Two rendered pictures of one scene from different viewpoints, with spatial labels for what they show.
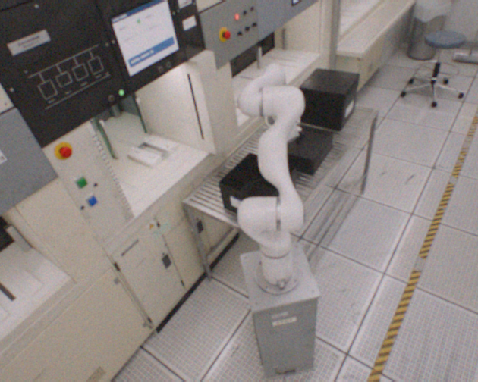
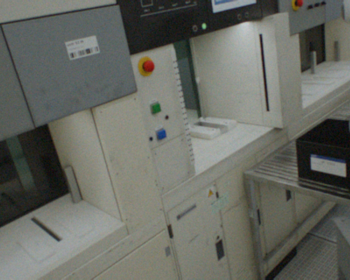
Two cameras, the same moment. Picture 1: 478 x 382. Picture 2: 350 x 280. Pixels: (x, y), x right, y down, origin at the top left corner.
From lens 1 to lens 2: 60 cm
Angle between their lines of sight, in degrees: 23
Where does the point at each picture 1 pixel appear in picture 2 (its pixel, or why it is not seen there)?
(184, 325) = not seen: outside the picture
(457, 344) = not seen: outside the picture
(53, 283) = (105, 227)
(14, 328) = (58, 265)
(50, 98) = (146, 7)
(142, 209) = (203, 168)
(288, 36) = (342, 46)
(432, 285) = not seen: outside the picture
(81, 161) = (158, 84)
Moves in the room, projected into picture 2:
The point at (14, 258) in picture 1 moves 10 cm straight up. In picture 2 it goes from (63, 207) to (55, 185)
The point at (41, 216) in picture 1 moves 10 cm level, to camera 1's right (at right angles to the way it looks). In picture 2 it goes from (114, 130) to (143, 126)
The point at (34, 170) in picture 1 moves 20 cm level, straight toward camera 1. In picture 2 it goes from (119, 74) to (144, 80)
